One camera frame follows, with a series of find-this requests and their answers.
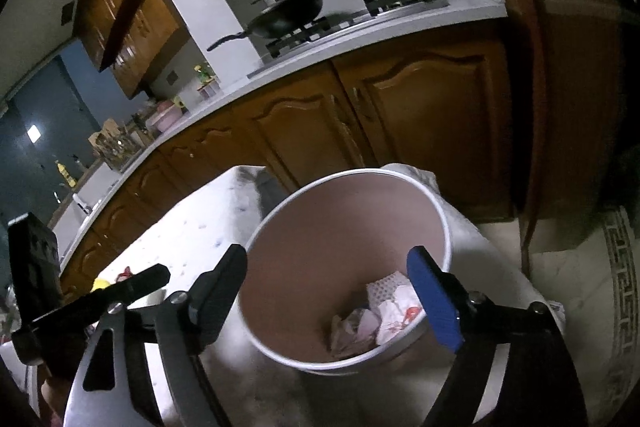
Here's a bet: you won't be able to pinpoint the yellow bottle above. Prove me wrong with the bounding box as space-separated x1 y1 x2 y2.
54 159 78 188

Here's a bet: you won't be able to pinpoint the patterned border rug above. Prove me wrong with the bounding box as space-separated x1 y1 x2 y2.
530 204 640 408

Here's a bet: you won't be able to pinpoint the black wok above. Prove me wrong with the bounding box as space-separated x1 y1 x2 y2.
206 0 330 52

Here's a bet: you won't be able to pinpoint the tall brown wooden cabinet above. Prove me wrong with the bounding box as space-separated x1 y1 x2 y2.
425 0 631 273

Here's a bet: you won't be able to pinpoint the brown wooden base cabinets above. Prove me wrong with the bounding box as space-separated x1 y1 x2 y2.
57 39 516 293

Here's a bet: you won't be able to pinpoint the white red-print wrapper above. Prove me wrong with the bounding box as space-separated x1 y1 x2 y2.
375 284 426 345

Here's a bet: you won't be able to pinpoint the white floral tablecloth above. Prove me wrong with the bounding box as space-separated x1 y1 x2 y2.
30 164 301 427

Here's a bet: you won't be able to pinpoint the grey paper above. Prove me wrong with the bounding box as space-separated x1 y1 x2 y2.
327 307 383 353

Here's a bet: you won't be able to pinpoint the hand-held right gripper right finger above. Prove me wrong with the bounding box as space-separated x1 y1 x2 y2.
406 245 590 427

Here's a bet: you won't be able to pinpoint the white kitchen counter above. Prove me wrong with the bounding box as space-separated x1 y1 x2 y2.
50 0 508 268

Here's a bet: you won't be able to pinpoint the white dotted wrapper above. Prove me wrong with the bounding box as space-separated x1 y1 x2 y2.
366 271 412 305

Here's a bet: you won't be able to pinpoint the sink faucet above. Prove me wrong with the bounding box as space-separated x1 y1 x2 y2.
72 192 96 215

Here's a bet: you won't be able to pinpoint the utensil rack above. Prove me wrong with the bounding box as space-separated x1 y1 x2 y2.
89 119 156 172

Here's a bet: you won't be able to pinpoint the brown wooden wall cabinets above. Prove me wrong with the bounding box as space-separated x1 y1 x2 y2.
75 0 193 100

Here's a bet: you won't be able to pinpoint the white round waste bin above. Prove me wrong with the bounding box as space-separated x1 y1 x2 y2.
239 168 455 375

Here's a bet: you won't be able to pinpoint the small potted flower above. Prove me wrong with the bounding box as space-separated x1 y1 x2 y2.
195 63 221 102

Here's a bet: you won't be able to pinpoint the pink container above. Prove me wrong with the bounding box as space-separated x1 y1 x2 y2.
150 102 181 132

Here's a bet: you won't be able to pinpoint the gas stove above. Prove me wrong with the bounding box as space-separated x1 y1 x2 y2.
247 0 451 80

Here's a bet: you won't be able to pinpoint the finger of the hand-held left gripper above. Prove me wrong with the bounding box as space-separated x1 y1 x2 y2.
11 263 172 365

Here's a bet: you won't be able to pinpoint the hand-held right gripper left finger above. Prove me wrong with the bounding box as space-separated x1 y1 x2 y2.
62 244 249 427

